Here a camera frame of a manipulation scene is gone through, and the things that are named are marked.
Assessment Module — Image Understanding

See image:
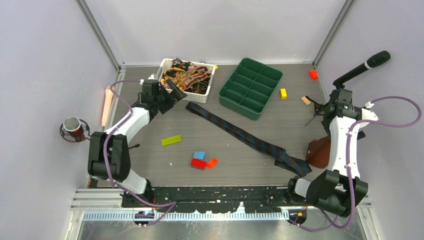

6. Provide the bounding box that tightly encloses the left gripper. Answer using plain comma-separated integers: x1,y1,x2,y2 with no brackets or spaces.
154,79,187,115

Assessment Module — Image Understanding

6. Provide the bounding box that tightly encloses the green divided tray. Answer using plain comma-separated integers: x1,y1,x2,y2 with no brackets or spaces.
218,57,284,121

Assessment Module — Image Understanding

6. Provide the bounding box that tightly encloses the navy brown striped tie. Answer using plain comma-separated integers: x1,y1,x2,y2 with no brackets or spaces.
185,102,312,177

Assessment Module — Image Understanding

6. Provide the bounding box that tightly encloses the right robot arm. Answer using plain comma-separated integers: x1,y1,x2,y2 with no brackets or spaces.
285,88,378,218

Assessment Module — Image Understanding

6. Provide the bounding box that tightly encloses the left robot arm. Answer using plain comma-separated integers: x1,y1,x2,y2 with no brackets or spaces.
87,78,187,207

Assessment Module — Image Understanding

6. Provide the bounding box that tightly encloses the pile of patterned ties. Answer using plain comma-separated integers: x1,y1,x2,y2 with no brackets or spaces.
160,58,212,95

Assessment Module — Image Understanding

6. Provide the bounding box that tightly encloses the black microphone tripod right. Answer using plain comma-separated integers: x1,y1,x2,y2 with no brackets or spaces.
305,96,328,126

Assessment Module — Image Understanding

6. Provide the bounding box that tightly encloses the white perforated basket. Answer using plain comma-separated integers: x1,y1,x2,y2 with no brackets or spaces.
157,58,218,104

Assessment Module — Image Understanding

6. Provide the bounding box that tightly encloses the tan small block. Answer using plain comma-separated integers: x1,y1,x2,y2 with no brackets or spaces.
300,96,311,105

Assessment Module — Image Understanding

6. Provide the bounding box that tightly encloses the orange block in corner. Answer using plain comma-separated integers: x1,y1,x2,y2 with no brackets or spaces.
308,69,319,80

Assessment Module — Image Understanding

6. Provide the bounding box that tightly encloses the lime green flat block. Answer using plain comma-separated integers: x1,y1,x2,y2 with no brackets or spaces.
160,134,182,147

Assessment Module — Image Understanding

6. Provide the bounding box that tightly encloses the yellow block near tray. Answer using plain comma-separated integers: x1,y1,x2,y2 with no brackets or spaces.
279,88,288,100

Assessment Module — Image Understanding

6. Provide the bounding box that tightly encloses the black handheld microphone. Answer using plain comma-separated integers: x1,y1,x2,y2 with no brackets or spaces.
332,50,391,89

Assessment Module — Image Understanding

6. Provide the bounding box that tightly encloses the black tripod left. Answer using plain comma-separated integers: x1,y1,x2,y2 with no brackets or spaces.
128,144,140,150

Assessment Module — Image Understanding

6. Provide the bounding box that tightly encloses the blue block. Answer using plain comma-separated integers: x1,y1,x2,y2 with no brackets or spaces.
193,151,205,160

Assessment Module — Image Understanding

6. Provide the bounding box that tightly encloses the red block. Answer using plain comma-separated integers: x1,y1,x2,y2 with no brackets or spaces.
190,158,207,170

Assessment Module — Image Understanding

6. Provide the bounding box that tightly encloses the orange-red small block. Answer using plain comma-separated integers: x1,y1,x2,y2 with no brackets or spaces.
206,158,219,169

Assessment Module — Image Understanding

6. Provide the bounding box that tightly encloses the red silver studio microphone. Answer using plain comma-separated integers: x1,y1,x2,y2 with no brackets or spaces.
59,116,91,143

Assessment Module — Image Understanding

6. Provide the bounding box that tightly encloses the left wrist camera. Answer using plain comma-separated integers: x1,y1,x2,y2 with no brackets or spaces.
139,73,158,85

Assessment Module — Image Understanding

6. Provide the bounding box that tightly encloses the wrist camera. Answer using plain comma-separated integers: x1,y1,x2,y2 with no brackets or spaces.
139,73,158,85
361,101,379,121

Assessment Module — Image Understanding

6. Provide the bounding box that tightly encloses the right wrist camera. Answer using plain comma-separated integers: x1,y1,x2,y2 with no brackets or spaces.
361,101,379,121

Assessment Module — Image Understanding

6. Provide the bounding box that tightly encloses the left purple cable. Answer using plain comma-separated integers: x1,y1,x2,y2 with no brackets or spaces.
101,79,177,227

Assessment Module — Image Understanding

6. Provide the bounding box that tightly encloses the purple cable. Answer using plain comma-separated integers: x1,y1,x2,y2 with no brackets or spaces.
101,79,177,227
288,96,423,233

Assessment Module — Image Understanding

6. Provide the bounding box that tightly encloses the peach cylinder handle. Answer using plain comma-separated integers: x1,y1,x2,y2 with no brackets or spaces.
101,85,114,127

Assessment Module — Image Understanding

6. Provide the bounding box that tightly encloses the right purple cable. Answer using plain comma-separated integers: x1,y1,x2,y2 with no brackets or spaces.
288,96,423,233

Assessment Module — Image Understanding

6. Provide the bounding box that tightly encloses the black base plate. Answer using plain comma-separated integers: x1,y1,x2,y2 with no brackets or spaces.
141,186,307,214

